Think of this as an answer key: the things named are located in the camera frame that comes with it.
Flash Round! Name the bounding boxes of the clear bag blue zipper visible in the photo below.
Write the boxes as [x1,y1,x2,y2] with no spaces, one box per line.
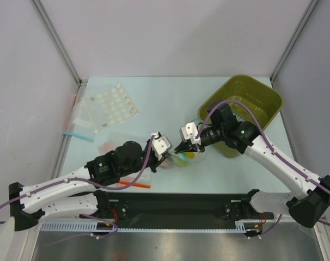
[63,102,95,142]
[159,118,206,171]

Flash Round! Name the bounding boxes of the green lime toy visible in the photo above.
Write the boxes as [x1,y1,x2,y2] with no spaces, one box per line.
[173,153,189,166]

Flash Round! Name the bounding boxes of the olive green plastic bin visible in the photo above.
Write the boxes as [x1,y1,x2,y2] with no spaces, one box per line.
[198,74,284,159]

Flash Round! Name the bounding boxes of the red apple toy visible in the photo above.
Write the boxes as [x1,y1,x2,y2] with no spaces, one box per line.
[160,158,173,169]

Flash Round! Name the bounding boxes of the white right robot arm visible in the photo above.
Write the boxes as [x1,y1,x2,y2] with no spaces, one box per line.
[175,101,330,228]

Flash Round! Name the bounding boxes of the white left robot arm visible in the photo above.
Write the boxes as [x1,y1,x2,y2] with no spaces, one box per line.
[9,133,172,232]

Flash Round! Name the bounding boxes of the clear bag red zipper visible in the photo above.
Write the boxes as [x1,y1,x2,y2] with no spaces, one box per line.
[96,132,155,189]

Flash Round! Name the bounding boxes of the clear bag with round dots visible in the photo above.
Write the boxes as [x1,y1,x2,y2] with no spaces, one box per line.
[70,83,139,137]

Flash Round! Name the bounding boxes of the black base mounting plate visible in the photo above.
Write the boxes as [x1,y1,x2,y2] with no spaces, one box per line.
[93,192,277,229]

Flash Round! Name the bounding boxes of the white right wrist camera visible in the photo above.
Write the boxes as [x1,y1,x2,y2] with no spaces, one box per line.
[179,122,201,145]

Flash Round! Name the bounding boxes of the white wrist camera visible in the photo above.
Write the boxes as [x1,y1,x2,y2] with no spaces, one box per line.
[179,122,201,145]
[151,132,172,160]

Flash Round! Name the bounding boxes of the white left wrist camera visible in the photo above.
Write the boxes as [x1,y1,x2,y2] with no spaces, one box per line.
[151,132,172,160]

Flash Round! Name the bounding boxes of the white slotted cable duct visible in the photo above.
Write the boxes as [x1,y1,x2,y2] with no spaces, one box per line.
[40,220,262,233]

